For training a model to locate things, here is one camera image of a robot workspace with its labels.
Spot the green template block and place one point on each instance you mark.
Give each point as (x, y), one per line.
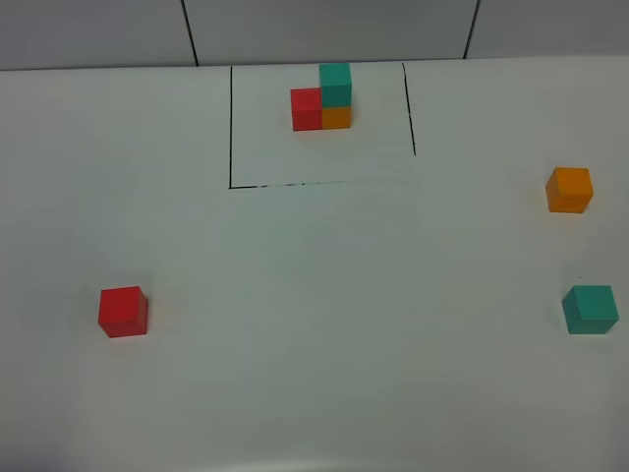
(335, 83)

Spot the orange template block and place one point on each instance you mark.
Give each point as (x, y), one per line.
(336, 117)

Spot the red template block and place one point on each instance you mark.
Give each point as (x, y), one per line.
(306, 110)

